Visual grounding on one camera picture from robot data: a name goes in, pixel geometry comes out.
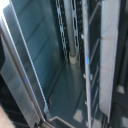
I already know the black toaster oven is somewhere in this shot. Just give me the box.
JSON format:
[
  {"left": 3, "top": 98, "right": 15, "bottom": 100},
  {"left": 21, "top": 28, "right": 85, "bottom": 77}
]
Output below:
[{"left": 0, "top": 0, "right": 128, "bottom": 128}]

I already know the metal wire oven rack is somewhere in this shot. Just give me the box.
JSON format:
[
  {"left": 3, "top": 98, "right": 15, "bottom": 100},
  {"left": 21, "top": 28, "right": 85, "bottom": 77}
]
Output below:
[{"left": 81, "top": 0, "right": 102, "bottom": 128}]

